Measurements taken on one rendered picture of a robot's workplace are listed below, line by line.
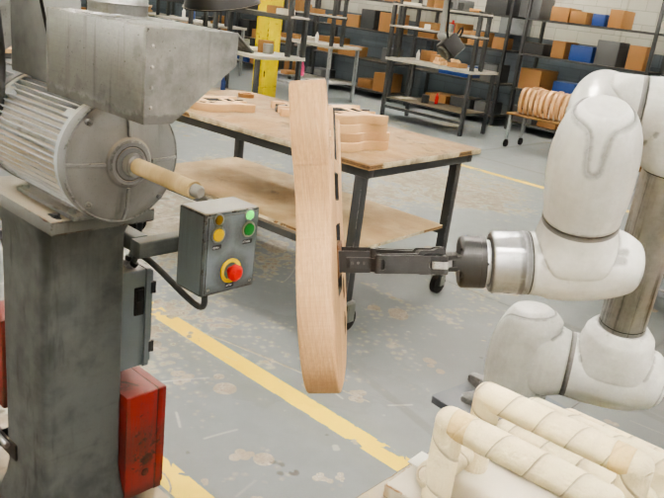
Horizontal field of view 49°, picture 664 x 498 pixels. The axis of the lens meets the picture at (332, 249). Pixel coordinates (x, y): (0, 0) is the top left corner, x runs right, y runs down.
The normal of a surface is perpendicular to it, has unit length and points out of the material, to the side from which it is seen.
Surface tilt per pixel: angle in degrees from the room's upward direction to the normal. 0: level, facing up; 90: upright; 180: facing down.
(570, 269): 102
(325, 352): 97
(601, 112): 27
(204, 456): 0
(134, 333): 90
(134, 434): 90
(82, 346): 90
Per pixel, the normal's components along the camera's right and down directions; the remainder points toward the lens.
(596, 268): 0.04, 0.48
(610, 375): -0.35, 0.36
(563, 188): -0.81, 0.32
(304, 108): -0.07, 0.00
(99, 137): 0.66, 0.23
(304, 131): -0.05, 0.25
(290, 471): 0.12, -0.94
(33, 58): -0.68, 0.16
